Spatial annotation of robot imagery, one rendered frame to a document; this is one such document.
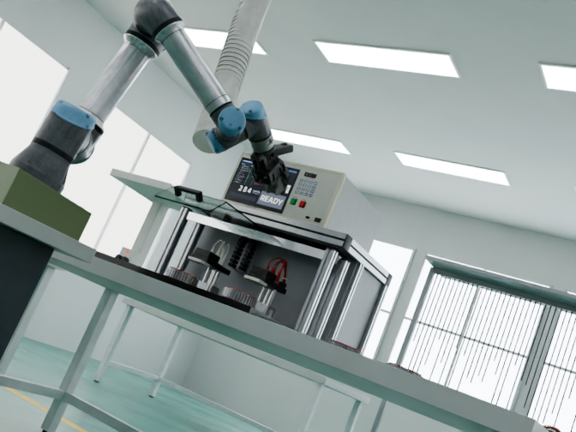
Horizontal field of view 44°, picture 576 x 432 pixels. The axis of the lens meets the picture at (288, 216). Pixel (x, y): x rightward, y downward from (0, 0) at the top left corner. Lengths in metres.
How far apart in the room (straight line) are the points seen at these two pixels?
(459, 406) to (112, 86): 1.28
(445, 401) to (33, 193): 1.11
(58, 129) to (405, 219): 7.70
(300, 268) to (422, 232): 6.83
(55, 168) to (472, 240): 7.47
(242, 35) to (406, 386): 2.72
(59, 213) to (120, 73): 0.46
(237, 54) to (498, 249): 5.60
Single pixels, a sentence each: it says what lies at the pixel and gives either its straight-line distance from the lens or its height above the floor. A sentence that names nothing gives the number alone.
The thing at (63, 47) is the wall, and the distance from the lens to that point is 7.61.
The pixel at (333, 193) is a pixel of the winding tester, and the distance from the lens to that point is 2.38.
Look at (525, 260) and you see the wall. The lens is 8.83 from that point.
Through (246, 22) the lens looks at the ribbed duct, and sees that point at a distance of 4.09.
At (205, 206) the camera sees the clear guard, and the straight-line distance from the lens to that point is 2.25.
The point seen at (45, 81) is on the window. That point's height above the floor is 2.37.
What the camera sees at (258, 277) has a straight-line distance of 2.29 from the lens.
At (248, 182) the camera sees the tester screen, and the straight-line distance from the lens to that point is 2.56.
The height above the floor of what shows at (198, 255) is 0.90.
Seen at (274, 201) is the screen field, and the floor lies 1.16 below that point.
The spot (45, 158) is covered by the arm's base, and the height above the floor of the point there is 0.91.
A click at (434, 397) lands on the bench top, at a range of 1.67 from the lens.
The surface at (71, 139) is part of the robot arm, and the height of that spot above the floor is 0.98.
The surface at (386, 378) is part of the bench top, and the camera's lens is 1.71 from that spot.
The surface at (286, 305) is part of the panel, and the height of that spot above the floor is 0.86.
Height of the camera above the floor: 0.63
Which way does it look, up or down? 12 degrees up
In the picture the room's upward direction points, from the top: 23 degrees clockwise
